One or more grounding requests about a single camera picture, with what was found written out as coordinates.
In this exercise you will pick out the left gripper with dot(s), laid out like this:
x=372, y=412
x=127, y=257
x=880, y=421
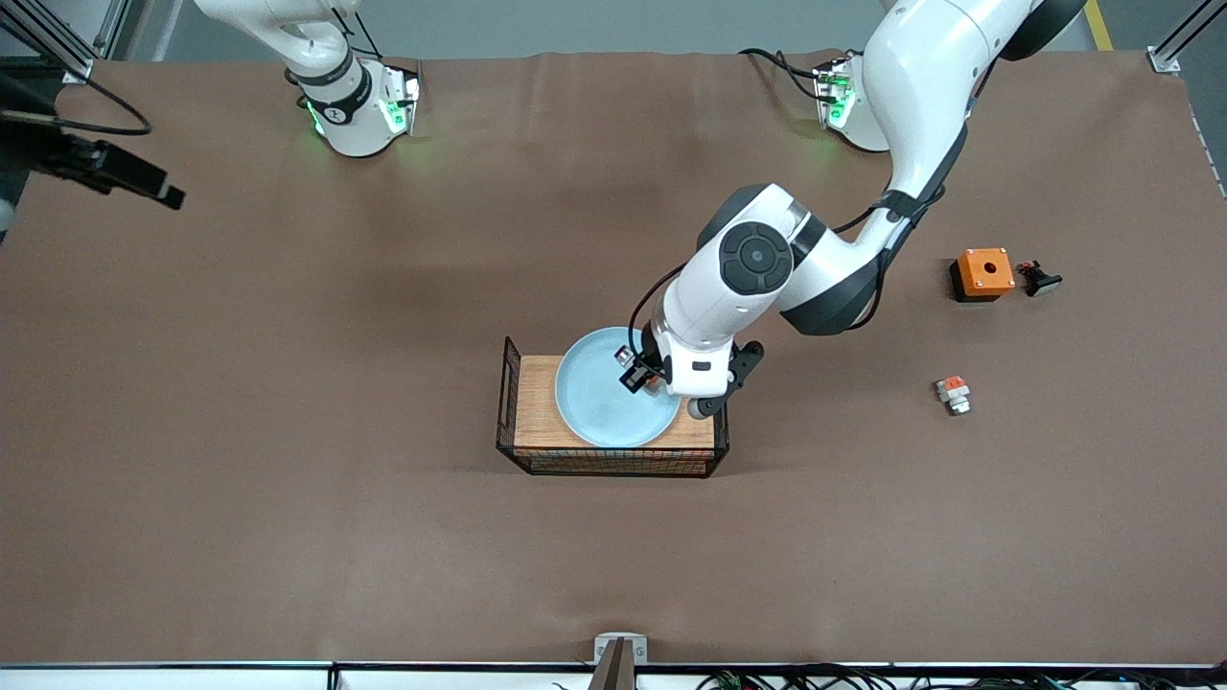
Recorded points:
x=648, y=364

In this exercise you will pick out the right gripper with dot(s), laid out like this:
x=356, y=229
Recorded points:
x=79, y=159

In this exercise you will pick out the light blue round plate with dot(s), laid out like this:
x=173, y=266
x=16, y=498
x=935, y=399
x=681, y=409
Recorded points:
x=599, y=402

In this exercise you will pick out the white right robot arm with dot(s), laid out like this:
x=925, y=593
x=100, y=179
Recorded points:
x=350, y=125

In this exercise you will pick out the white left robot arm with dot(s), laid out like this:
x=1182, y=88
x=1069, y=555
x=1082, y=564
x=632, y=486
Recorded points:
x=757, y=278

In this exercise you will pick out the orange button box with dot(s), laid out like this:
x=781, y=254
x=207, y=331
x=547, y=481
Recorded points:
x=997, y=278

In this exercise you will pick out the black mushroom push button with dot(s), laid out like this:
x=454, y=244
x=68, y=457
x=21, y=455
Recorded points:
x=1043, y=283

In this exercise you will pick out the wooden board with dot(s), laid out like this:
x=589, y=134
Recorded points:
x=537, y=412

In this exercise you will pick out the brown table cover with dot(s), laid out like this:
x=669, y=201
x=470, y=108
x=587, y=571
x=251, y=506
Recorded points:
x=383, y=287

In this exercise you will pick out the aluminium frame post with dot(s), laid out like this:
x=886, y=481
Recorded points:
x=57, y=48
x=1184, y=38

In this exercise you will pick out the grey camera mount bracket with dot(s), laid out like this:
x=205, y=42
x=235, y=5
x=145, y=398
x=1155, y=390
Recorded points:
x=621, y=661

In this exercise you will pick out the green push button switch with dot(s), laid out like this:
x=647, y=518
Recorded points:
x=954, y=393

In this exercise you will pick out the white table edge rail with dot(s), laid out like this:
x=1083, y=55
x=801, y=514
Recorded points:
x=192, y=678

